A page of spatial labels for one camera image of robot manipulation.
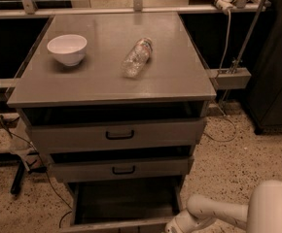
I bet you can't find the grey drawer cabinet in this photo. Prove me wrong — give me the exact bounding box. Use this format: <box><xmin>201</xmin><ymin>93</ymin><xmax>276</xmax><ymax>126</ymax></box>
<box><xmin>6</xmin><ymin>12</ymin><xmax>217</xmax><ymax>233</ymax></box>

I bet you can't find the black floor stand foot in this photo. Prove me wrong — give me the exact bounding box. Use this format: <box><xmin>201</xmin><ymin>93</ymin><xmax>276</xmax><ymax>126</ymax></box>
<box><xmin>10</xmin><ymin>160</ymin><xmax>48</xmax><ymax>195</ymax></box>

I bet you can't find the grey drawer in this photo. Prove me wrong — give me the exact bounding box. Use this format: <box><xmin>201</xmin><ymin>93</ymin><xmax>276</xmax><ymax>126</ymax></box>
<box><xmin>24</xmin><ymin>102</ymin><xmax>205</xmax><ymax>153</ymax></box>
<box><xmin>60</xmin><ymin>177</ymin><xmax>182</xmax><ymax>233</ymax></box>
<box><xmin>51</xmin><ymin>146</ymin><xmax>194</xmax><ymax>183</ymax></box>

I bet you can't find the white power cable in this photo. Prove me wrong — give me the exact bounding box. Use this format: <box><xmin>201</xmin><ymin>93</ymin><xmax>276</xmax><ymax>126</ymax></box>
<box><xmin>202</xmin><ymin>9</ymin><xmax>239</xmax><ymax>144</ymax></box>

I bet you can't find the clear plastic bottle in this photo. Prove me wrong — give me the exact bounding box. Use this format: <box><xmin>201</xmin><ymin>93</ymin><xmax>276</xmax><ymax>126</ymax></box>
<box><xmin>122</xmin><ymin>38</ymin><xmax>153</xmax><ymax>79</ymax></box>

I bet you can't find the grey top drawer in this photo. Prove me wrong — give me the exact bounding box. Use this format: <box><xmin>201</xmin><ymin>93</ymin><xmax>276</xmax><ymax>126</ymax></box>
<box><xmin>24</xmin><ymin>102</ymin><xmax>205</xmax><ymax>153</ymax></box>

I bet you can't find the grey metal side bracket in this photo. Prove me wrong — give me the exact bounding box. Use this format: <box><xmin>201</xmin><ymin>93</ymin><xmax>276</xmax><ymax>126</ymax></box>
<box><xmin>206</xmin><ymin>68</ymin><xmax>251</xmax><ymax>90</ymax></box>

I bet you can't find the white ceramic bowl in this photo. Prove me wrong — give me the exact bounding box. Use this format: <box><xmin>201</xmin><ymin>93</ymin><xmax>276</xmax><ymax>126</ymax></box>
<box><xmin>47</xmin><ymin>34</ymin><xmax>88</xmax><ymax>66</ymax></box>

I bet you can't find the black floor cable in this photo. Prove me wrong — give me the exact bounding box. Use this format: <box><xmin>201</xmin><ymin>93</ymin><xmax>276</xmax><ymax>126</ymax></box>
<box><xmin>0</xmin><ymin>94</ymin><xmax>87</xmax><ymax>233</ymax></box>

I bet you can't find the grey middle drawer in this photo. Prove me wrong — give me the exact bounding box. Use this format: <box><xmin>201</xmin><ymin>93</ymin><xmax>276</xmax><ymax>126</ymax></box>
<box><xmin>51</xmin><ymin>146</ymin><xmax>194</xmax><ymax>183</ymax></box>

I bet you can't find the grey bottom drawer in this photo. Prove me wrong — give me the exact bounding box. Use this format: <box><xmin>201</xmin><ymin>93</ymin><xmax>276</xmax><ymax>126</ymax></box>
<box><xmin>60</xmin><ymin>177</ymin><xmax>182</xmax><ymax>233</ymax></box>

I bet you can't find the metal diagonal rod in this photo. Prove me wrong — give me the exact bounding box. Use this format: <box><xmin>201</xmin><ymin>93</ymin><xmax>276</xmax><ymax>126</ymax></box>
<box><xmin>227</xmin><ymin>0</ymin><xmax>266</xmax><ymax>75</ymax></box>

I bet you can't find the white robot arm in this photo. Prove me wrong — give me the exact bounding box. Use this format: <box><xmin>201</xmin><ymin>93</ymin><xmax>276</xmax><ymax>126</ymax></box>
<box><xmin>164</xmin><ymin>180</ymin><xmax>282</xmax><ymax>233</ymax></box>

